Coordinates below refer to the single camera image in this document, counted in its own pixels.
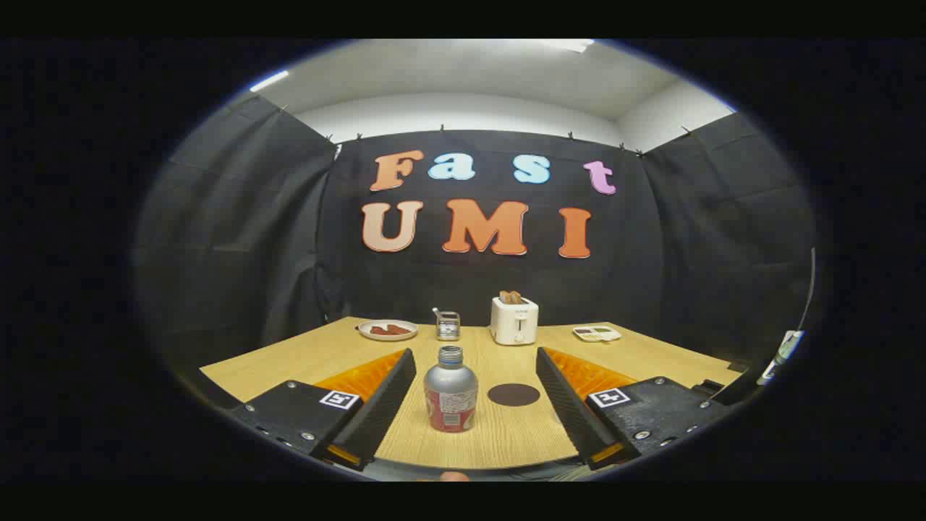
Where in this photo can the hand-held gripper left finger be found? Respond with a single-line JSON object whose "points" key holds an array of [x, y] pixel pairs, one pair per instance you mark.
{"points": [[380, 405]]}

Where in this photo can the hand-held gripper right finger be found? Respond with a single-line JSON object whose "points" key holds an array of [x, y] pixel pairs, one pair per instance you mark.
{"points": [[571, 409]]}

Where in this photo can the dark brown round coaster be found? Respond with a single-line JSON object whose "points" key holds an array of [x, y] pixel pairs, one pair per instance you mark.
{"points": [[514, 394]]}

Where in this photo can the silver bottle with red label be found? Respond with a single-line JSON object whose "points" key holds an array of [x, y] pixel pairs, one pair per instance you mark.
{"points": [[450, 383]]}

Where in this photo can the white round plate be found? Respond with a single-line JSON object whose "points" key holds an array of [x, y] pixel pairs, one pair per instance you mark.
{"points": [[388, 338]]}

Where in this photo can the wooden table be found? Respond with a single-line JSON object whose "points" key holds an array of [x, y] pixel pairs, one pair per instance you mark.
{"points": [[506, 438]]}

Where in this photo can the white divided snack dish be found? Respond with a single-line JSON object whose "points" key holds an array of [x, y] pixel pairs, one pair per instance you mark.
{"points": [[597, 333]]}

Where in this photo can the white toaster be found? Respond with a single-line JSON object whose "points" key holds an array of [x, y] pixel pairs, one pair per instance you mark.
{"points": [[514, 323]]}

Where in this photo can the black table clamp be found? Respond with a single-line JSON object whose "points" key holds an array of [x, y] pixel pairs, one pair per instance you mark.
{"points": [[720, 382]]}

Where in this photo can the white and green device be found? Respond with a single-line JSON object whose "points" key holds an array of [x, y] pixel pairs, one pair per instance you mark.
{"points": [[785, 351]]}

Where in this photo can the ceiling light strip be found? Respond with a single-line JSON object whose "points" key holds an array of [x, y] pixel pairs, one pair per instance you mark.
{"points": [[269, 80]]}

